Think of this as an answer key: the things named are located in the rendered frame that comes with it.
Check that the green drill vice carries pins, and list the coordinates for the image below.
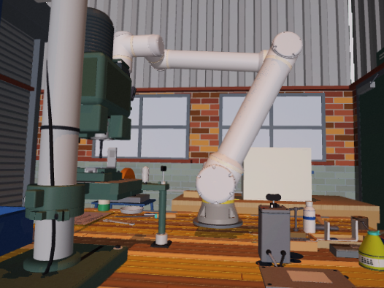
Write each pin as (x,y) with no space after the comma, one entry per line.
(96,174)

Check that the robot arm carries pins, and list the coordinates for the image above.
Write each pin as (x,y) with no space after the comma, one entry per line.
(264,84)

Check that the brown open frame box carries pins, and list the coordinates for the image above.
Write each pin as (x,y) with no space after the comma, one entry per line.
(360,222)

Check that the yellow bottle with teal cap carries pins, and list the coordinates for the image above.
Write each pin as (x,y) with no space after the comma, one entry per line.
(372,250)

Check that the white board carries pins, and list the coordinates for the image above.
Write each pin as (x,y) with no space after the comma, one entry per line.
(277,175)

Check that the silver drill chuck with bit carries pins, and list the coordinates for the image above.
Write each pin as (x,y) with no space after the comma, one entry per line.
(100,137)

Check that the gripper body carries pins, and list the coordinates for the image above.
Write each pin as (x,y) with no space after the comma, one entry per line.
(123,65)

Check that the grey shelf bracket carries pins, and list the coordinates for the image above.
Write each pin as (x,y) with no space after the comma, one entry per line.
(327,231)

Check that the grey dish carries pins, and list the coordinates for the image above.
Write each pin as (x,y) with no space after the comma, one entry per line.
(132,209)

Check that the black rotary switch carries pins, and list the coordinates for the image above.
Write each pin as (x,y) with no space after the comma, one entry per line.
(273,197)

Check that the white bottle with blue band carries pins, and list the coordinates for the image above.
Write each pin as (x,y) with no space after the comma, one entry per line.
(309,219)

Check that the orange disc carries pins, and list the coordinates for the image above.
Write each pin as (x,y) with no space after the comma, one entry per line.
(128,173)

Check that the dark grey block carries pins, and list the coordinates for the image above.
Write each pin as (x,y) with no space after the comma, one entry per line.
(343,250)

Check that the green drill table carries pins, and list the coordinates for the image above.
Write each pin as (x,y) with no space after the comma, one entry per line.
(114,187)

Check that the dark grey slab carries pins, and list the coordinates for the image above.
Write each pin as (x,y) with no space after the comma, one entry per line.
(135,198)

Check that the green and white drill press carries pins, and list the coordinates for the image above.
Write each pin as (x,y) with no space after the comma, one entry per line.
(60,90)

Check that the silver wrench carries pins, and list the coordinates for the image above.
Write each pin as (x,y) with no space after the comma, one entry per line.
(118,222)

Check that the blue bin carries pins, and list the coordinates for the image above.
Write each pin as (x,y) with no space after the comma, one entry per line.
(12,228)

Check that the light wooden platform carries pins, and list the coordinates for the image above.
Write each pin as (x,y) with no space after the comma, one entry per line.
(336,205)

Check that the green support post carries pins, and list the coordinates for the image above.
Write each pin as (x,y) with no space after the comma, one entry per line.
(162,210)

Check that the grey roller shutter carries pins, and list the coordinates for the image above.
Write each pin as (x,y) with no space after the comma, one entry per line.
(13,120)

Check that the grey metal clamp stand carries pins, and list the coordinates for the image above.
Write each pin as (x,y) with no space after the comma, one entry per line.
(295,217)

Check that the black knob lever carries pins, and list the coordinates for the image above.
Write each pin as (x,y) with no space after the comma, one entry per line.
(163,172)

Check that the white chuck guard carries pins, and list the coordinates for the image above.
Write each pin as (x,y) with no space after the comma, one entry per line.
(111,156)

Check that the grey control box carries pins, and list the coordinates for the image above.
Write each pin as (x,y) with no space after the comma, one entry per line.
(274,234)

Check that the dark green cabinet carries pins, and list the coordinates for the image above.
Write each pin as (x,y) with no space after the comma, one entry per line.
(372,150)

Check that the green tape roll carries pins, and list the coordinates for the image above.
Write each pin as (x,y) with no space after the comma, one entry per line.
(103,206)

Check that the brown plate with beige sheet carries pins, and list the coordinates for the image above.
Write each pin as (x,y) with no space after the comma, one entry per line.
(306,277)

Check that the brown mat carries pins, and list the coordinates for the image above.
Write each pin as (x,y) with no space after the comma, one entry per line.
(90,218)

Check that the blue low bench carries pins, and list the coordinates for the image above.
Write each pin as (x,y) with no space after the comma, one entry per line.
(115,204)

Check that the grey framed window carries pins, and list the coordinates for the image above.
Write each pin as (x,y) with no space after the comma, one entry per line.
(297,120)
(163,126)

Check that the light wooden loading plate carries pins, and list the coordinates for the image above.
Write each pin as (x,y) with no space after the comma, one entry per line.
(303,245)

